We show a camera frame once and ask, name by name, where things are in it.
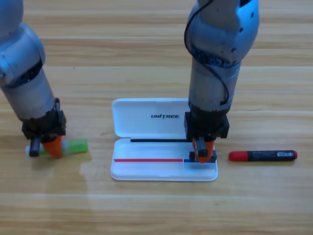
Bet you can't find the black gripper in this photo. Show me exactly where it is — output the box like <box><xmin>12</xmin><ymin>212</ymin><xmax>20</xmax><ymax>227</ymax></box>
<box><xmin>183</xmin><ymin>102</ymin><xmax>230</xmax><ymax>164</ymax></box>
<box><xmin>21</xmin><ymin>97</ymin><xmax>67</xmax><ymax>159</ymax></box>

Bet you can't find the blue and black eraser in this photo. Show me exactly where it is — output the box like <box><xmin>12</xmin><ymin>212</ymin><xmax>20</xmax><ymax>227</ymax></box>
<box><xmin>189</xmin><ymin>150</ymin><xmax>218</xmax><ymax>164</ymax></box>

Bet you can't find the green highlighter pen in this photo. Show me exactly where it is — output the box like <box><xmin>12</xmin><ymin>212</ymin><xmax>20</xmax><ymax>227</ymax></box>
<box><xmin>25</xmin><ymin>139</ymin><xmax>89</xmax><ymax>157</ymax></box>

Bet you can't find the red and black marker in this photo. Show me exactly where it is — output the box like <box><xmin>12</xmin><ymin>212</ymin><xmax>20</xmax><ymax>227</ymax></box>
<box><xmin>228</xmin><ymin>150</ymin><xmax>298</xmax><ymax>162</ymax></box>

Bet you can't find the white plastic pencil case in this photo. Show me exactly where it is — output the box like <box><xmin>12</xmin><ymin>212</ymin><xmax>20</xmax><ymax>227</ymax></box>
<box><xmin>110</xmin><ymin>97</ymin><xmax>219</xmax><ymax>182</ymax></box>

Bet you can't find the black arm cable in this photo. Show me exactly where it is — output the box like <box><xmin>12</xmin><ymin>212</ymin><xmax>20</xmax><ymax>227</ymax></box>
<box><xmin>184</xmin><ymin>0</ymin><xmax>230</xmax><ymax>103</ymax></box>

